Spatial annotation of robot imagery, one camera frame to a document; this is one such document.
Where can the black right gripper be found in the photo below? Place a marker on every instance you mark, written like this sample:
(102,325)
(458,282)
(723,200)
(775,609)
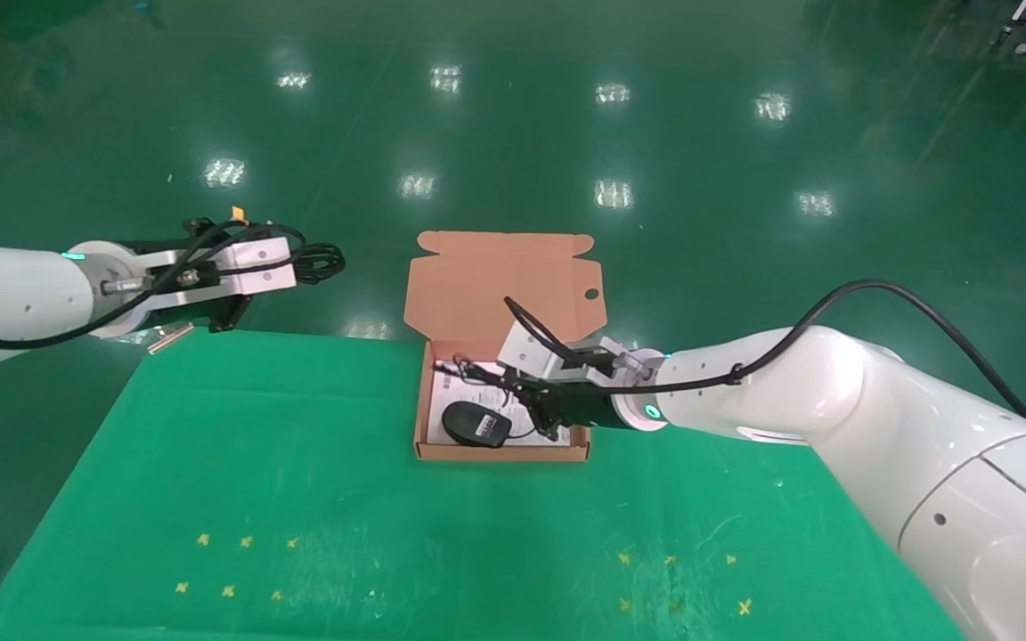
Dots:
(575,405)

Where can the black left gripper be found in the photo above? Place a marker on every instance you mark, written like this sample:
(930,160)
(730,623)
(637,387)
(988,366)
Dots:
(228,312)

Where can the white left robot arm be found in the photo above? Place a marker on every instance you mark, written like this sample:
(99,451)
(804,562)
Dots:
(14,294)

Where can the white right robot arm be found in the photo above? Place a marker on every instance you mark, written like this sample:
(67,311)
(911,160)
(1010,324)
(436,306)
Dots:
(834,392)

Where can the orange cardboard box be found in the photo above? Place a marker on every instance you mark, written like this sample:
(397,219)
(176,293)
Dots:
(495,285)

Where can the silver binder clip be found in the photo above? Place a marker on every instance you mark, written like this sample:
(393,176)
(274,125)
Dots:
(173,336)

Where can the white printed paper sheet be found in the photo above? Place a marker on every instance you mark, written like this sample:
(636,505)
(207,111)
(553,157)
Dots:
(443,385)

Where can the green table mat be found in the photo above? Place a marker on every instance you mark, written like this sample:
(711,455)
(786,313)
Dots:
(344,499)

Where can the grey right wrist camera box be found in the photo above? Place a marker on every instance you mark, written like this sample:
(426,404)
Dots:
(531,352)

